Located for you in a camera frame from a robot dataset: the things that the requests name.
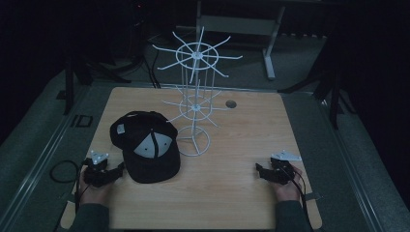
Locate grey table edge strap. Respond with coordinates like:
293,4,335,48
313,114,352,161
303,191,324,203
58,192,77,205

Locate person's right hand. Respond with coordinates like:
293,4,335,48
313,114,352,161
273,164,305,203

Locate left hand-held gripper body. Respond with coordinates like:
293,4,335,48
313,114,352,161
82,150,110,189

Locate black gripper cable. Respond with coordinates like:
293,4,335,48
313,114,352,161
284,162,316,232
73,159,91,215

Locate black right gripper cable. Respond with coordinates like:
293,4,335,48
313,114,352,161
284,162,316,232

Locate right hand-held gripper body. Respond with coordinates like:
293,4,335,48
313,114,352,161
268,149,303,186

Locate black baseball cap grey panel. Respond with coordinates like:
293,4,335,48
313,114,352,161
109,110,182,185

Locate person's left hand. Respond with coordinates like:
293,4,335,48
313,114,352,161
77,165,113,206

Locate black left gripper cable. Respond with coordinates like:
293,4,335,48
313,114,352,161
73,159,91,215

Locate black rectangular floor bracket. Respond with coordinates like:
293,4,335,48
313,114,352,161
70,113,94,129

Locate black floor cables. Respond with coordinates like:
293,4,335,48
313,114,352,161
141,35,162,90

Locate black metal stand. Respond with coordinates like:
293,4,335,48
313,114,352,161
278,61,357,131
61,52,132,116

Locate white wire hat rack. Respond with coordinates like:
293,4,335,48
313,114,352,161
152,26,244,158

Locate white metal desk frame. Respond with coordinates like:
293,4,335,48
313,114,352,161
194,0,287,81

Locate black looped floor cable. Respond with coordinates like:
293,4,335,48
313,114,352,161
49,159,80,185

